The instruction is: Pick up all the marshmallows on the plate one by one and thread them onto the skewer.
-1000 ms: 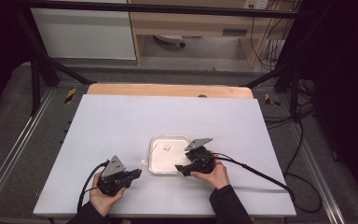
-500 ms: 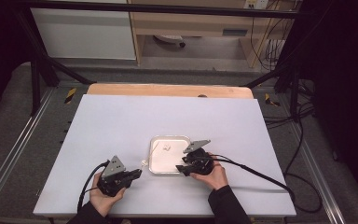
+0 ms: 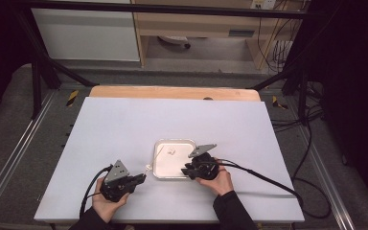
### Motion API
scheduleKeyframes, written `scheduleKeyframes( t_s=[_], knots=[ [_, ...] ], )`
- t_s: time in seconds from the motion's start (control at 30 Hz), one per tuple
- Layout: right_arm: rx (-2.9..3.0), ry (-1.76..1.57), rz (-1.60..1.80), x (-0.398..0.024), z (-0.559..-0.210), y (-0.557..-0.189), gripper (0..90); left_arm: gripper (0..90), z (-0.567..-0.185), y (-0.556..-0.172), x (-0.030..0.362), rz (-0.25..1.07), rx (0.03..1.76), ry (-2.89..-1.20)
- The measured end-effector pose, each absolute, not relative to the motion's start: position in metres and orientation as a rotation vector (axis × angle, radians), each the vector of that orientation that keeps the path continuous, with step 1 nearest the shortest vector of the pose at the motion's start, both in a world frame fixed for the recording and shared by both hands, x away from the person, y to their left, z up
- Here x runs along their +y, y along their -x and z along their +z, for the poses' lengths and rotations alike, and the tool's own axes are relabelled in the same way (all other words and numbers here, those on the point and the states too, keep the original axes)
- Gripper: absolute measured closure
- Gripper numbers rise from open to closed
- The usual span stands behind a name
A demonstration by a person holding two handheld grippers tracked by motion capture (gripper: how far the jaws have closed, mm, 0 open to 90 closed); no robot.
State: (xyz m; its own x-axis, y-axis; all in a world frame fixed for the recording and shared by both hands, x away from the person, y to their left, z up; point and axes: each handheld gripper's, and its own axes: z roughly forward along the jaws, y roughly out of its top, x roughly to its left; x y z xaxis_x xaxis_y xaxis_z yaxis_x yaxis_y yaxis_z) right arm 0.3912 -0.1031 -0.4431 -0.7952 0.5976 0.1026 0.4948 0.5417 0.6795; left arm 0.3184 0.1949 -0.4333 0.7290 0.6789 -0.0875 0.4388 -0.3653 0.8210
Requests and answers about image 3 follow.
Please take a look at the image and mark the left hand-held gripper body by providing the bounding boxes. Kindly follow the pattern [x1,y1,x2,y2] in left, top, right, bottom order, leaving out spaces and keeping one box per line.
[100,159,136,203]

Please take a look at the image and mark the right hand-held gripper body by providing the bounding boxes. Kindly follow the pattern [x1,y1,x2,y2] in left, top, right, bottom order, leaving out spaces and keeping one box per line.
[185,143,221,181]

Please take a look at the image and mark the cream rectangular tray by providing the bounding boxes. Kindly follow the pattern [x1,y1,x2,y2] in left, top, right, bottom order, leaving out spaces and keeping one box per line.
[152,138,197,180]

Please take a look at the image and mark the cream stick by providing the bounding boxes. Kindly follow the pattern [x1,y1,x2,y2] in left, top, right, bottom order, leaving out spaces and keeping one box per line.
[146,146,165,176]

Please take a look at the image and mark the person's right hand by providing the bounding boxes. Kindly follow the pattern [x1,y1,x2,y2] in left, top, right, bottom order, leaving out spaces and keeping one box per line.
[195,157,235,197]

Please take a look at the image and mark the person's left hand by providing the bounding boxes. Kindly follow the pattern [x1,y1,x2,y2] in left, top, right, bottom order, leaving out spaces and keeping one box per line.
[91,176,130,224]

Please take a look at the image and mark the white table board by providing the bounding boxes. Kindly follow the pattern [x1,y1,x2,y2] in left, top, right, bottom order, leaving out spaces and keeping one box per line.
[33,96,306,224]

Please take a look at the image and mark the wooden table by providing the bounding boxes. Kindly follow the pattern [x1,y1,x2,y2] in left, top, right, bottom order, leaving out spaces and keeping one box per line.
[88,84,262,103]

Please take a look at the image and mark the yellow black tape marker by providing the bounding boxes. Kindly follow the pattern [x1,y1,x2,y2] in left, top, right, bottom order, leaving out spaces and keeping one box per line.
[271,95,288,110]
[65,89,80,107]

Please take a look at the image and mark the white chair base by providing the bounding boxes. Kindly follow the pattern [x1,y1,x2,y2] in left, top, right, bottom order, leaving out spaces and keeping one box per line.
[157,34,192,50]

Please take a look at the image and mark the wooden desk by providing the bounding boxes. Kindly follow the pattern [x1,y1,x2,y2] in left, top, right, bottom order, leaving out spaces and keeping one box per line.
[130,0,305,71]

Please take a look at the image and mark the white cabinet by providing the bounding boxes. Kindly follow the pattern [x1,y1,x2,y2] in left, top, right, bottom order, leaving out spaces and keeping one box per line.
[31,0,141,62]

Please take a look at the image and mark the dark curtain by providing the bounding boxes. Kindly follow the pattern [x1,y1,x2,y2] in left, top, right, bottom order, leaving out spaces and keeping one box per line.
[0,0,35,128]
[308,0,368,212]

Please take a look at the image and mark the white power strip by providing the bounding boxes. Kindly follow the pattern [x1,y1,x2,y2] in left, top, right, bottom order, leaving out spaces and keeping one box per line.
[250,0,278,11]

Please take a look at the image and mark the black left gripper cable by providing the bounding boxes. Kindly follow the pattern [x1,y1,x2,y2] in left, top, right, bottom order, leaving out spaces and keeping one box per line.
[79,164,114,219]

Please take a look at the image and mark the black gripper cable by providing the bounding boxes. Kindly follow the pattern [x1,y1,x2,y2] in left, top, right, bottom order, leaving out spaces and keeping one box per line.
[79,164,114,219]
[217,158,333,220]

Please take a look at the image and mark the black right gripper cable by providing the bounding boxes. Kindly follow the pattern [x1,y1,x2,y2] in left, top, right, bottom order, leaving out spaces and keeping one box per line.
[217,158,333,220]

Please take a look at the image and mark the aluminium rail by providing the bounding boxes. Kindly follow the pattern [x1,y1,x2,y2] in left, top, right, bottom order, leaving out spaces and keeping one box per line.
[0,90,58,213]
[294,126,357,230]

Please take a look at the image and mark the black floor cables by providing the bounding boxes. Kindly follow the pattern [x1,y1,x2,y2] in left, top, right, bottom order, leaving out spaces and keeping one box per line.
[269,80,326,134]

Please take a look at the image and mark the hanging black cables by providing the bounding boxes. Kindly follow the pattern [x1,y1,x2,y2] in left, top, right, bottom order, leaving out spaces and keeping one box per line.
[256,9,297,74]

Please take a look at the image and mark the black metal frame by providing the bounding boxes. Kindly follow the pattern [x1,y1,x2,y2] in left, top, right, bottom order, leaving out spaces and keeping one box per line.
[11,0,311,127]

